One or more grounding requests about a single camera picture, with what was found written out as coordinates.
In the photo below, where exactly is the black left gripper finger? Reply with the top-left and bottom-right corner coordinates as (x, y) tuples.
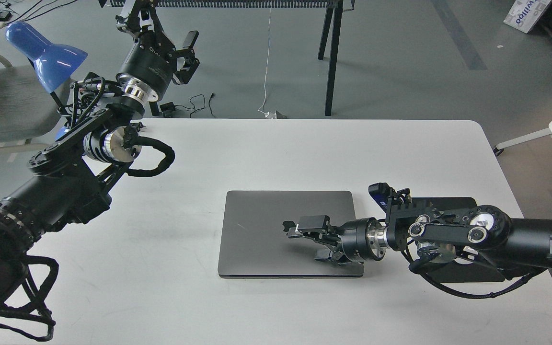
(116, 0), (161, 39)
(172, 31), (200, 85)

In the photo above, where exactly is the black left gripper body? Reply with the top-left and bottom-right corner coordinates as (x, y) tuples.
(116, 32), (177, 101)

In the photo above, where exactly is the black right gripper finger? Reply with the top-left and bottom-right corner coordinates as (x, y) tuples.
(314, 247), (352, 265)
(283, 215), (340, 242)

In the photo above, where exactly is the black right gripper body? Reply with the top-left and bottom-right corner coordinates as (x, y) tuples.
(333, 218), (388, 263)

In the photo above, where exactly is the grey laptop computer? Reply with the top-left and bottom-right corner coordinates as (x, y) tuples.
(218, 191), (364, 279)

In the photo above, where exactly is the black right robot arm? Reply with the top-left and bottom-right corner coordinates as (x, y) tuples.
(283, 183), (552, 279)

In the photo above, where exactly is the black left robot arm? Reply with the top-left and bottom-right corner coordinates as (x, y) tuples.
(0, 0), (199, 342)

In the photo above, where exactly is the black mouse pad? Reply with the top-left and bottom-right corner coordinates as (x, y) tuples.
(412, 197), (505, 283)

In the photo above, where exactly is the blue desk lamp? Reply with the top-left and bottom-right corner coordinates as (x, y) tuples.
(6, 21), (88, 140)

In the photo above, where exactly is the grey cushioned chair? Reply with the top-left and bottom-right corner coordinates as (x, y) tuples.
(0, 22), (73, 207)

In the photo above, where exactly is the white cardboard box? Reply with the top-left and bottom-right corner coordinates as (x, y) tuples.
(503, 0), (552, 34)

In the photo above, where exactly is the black power adapter with cable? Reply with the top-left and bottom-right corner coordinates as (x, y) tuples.
(149, 92), (217, 118)

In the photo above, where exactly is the white hanging cable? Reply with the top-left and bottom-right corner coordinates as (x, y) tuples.
(257, 9), (276, 118)

